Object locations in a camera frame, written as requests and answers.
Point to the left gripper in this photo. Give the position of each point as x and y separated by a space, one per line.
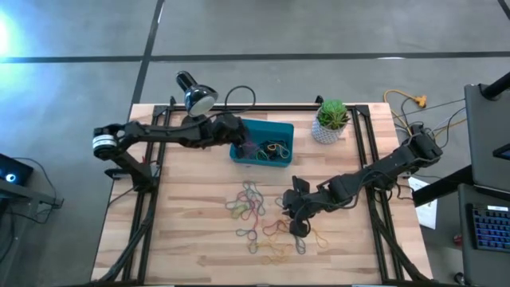
229 129

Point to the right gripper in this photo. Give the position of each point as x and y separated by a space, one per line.
303 199

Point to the blue rubber band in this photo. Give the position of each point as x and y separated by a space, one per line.
239 232
249 247
251 184
277 201

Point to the red rubber band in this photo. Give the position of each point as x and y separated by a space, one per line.
249 149
266 229
259 207
253 227

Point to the green rubber band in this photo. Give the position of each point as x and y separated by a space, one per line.
239 211
261 155

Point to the thin black rubber band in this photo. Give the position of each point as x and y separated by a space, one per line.
303 250

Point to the rubber bands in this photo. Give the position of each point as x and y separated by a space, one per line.
279 142

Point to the yellow rubber band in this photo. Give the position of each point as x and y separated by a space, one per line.
283 151
318 235
279 260
271 247

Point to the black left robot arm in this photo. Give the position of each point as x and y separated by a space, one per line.
159 133

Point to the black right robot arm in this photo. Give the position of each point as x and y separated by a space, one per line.
382 171

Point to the blue plastic bin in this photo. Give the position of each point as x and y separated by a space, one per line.
275 129

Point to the black desk lamp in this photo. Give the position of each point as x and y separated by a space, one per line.
201 104

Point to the succulent in patterned white pot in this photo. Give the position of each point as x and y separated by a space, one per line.
332 113

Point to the white paper sheet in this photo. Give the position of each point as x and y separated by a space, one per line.
428 213

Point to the black desk crossbar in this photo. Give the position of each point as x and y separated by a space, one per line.
438 187

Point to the small red object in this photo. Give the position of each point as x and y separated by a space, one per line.
458 240

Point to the grey side desk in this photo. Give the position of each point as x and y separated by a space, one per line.
478 271

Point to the backlit black keyboard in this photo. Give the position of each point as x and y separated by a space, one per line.
492 229

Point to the small dark screen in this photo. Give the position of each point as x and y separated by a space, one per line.
503 152

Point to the grey metal stand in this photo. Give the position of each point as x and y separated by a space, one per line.
24 193

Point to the black aluminium table frame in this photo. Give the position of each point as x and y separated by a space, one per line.
279 107

